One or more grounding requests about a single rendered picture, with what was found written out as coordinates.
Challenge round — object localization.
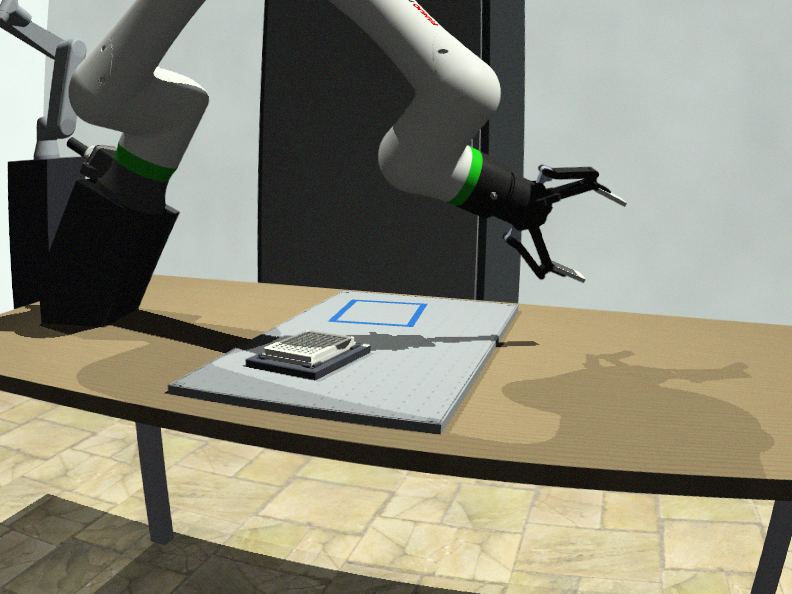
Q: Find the blue tape outline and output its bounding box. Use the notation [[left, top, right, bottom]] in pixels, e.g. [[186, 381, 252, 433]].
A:
[[328, 299, 427, 327]]

